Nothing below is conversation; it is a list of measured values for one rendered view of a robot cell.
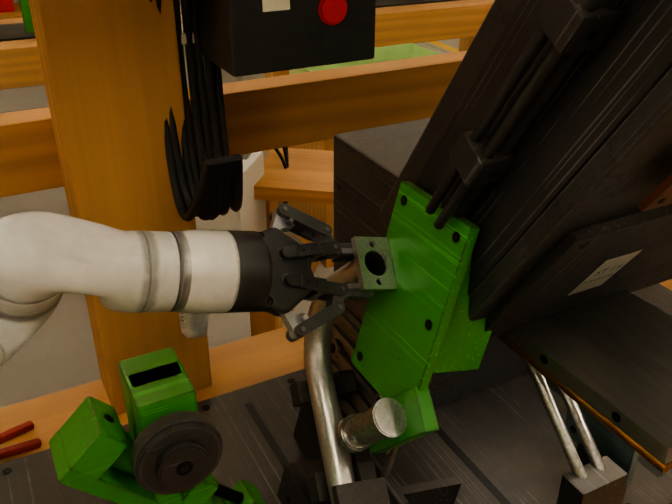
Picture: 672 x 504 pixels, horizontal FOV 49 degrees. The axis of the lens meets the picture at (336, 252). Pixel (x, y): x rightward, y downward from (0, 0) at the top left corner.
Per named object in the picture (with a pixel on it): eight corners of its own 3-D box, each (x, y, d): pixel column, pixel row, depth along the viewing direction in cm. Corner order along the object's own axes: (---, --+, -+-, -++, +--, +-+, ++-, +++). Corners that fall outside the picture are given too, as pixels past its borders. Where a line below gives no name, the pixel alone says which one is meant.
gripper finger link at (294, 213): (278, 209, 71) (328, 241, 72) (284, 195, 71) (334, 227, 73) (266, 220, 73) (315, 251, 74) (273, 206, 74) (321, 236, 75)
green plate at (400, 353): (471, 418, 75) (539, 229, 68) (405, 427, 71) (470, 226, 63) (410, 357, 84) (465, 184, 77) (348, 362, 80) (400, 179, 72)
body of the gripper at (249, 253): (238, 305, 62) (333, 303, 67) (226, 212, 65) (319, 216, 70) (207, 327, 68) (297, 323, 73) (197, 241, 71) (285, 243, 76)
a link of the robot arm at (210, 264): (191, 251, 74) (130, 250, 71) (233, 209, 65) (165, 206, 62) (201, 339, 72) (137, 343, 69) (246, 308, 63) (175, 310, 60)
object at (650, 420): (784, 416, 68) (794, 390, 67) (660, 476, 62) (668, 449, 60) (511, 241, 98) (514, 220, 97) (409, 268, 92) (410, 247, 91)
